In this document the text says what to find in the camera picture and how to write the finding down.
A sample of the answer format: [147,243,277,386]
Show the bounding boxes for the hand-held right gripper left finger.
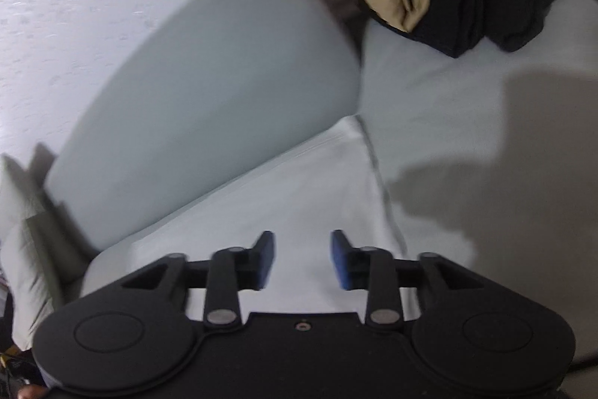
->
[121,230,275,328]

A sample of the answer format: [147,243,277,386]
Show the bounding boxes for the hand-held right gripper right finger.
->
[330,229,485,328]

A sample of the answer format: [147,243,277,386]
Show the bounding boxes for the light grey hoodie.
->
[0,115,416,350]

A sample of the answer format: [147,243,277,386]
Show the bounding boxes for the grey sofa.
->
[44,0,598,386]

